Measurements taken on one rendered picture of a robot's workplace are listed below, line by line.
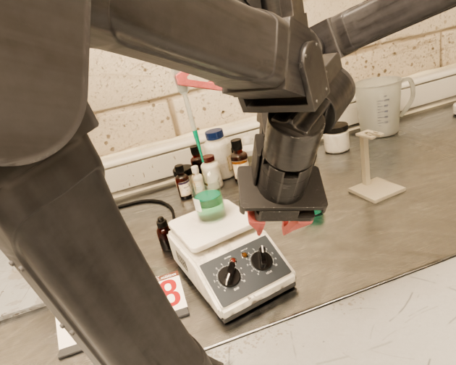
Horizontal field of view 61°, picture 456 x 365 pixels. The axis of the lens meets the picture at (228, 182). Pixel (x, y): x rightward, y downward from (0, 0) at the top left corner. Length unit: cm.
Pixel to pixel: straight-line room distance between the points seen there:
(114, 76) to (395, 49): 85
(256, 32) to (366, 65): 103
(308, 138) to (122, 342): 24
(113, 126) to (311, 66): 81
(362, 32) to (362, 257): 34
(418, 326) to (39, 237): 46
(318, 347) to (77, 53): 44
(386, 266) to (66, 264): 52
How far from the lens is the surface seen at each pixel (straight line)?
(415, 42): 141
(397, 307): 57
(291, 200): 44
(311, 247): 69
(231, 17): 28
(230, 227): 61
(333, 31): 59
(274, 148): 39
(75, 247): 20
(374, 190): 85
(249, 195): 45
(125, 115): 109
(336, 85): 43
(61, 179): 18
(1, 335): 75
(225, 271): 57
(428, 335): 54
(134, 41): 23
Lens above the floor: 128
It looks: 22 degrees down
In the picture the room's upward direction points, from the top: 12 degrees counter-clockwise
